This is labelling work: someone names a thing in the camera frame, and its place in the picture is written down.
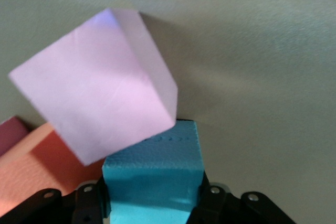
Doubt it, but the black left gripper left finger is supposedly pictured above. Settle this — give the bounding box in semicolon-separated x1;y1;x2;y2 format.
0;179;109;224

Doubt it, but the pink foam block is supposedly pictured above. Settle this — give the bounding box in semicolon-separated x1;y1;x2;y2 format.
0;115;30;156
7;7;180;167

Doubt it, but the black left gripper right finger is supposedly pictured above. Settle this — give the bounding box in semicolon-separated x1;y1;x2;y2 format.
187;171;297;224

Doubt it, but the light blue foam block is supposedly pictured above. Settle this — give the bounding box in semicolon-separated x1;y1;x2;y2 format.
101;119;205;224

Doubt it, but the orange foam block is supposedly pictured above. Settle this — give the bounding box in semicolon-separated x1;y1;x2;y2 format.
0;123;106;216

